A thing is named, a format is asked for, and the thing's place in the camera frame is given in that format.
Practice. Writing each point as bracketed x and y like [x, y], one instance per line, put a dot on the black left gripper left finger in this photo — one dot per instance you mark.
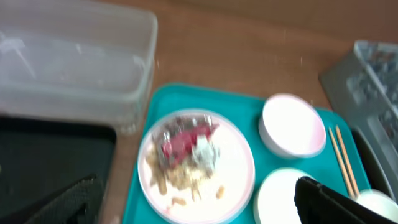
[77, 203]

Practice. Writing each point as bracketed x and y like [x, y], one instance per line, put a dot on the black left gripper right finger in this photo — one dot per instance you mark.
[318, 204]

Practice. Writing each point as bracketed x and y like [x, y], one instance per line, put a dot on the white shallow bowl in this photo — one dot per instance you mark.
[274, 201]

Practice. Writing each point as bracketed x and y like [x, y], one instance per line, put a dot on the small white cup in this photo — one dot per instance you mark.
[378, 203]

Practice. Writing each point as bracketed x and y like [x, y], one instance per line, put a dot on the pink rimmed bowl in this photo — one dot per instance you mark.
[291, 128]

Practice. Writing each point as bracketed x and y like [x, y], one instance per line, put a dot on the red foil snack wrapper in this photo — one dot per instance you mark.
[175, 139]

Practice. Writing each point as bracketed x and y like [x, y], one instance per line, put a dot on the white tissue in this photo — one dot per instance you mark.
[205, 154]

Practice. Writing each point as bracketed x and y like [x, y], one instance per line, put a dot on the grey dishwasher rack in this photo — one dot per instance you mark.
[362, 89]

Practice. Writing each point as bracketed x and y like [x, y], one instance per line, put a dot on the right wooden chopstick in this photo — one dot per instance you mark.
[349, 170]

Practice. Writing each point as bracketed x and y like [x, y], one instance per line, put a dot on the wooden chopstick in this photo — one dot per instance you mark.
[349, 170]
[341, 165]

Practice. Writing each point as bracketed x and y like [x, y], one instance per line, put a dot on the black tray bin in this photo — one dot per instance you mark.
[39, 158]

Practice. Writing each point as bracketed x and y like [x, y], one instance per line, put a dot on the left wooden chopstick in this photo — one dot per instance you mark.
[341, 165]

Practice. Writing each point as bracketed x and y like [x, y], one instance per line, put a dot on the pile of peanut shells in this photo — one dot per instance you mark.
[186, 175]

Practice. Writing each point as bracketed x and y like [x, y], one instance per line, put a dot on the pink dinner plate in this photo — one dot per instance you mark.
[223, 197]

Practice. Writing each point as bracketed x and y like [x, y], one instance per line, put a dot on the clear plastic bin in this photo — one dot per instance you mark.
[83, 61]

